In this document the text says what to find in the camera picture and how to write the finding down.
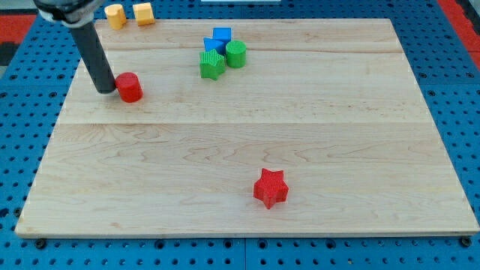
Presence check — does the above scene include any blue cube block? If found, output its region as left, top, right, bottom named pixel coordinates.
left=212, top=27, right=232, bottom=44

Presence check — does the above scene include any yellow heart block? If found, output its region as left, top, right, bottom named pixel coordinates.
left=104, top=4, right=127, bottom=30

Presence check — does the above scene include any green star block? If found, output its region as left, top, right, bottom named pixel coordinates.
left=199, top=49, right=226, bottom=80

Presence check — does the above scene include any red cylinder block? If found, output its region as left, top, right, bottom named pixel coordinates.
left=115, top=72, right=143, bottom=103

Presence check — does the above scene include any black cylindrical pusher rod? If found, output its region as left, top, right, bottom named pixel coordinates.
left=70, top=21, right=116, bottom=94

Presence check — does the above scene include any blue triangle block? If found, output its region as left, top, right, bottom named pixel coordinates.
left=203, top=37, right=226, bottom=56

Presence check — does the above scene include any green cylinder block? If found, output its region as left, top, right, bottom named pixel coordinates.
left=226, top=40, right=247, bottom=68

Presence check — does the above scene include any wooden board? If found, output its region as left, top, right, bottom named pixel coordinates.
left=15, top=19, right=479, bottom=239

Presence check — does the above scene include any red star block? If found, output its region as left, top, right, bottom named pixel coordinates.
left=253, top=168, right=289, bottom=209

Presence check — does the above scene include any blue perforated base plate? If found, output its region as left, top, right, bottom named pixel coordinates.
left=1, top=0, right=479, bottom=269

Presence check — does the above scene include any yellow cube block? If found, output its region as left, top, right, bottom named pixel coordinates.
left=133, top=2, right=155, bottom=26

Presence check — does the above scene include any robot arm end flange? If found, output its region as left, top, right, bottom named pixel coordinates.
left=33, top=0, right=106, bottom=29

